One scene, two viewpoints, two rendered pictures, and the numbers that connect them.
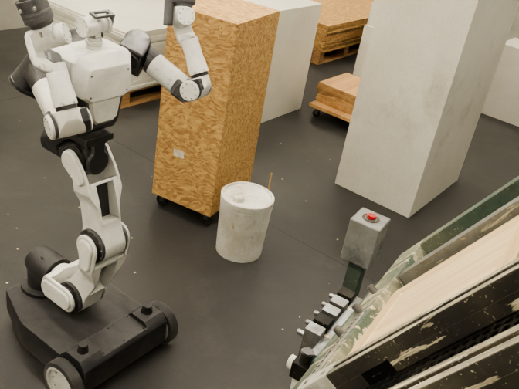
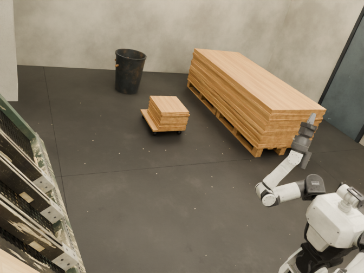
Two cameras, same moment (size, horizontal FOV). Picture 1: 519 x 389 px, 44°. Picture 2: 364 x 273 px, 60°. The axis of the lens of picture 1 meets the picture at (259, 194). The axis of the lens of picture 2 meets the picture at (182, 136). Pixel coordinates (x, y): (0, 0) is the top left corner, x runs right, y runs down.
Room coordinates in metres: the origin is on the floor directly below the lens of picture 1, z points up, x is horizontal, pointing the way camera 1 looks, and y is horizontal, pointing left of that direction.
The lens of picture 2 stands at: (1.97, -0.90, 2.30)
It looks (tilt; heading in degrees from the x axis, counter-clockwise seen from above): 30 degrees down; 117
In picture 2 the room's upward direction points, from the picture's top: 14 degrees clockwise
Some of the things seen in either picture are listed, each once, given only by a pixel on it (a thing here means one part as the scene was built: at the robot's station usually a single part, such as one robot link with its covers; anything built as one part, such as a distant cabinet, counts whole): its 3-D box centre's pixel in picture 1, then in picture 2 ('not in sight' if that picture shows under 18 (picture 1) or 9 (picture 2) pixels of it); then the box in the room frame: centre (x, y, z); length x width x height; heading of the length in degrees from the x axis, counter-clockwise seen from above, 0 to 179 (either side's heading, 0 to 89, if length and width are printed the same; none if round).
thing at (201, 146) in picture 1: (212, 112); not in sight; (3.57, 0.36, 0.63); 0.50 x 0.42 x 1.25; 158
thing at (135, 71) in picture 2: not in sight; (128, 71); (-1.43, 3.13, 0.33); 0.54 x 0.54 x 0.65
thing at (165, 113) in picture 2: not in sight; (163, 114); (-0.22, 2.61, 0.20); 0.61 x 0.51 x 0.40; 148
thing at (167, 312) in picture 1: (159, 322); not in sight; (2.27, 0.34, 0.10); 0.20 x 0.05 x 0.20; 58
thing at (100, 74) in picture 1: (81, 79); (339, 225); (2.18, 0.71, 1.23); 0.34 x 0.30 x 0.36; 148
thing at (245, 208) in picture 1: (245, 214); not in sight; (3.12, 0.06, 0.24); 0.32 x 0.30 x 0.47; 148
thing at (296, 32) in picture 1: (247, 55); not in sight; (5.30, 0.31, 0.48); 1.00 x 0.64 x 0.95; 148
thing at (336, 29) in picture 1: (340, 21); not in sight; (8.27, -0.61, 0.22); 2.46 x 1.04 x 0.44; 148
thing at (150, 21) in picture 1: (183, 35); not in sight; (6.09, 1.00, 0.31); 2.46 x 1.04 x 0.63; 148
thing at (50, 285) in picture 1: (74, 285); not in sight; (2.19, 0.72, 0.28); 0.21 x 0.20 x 0.13; 58
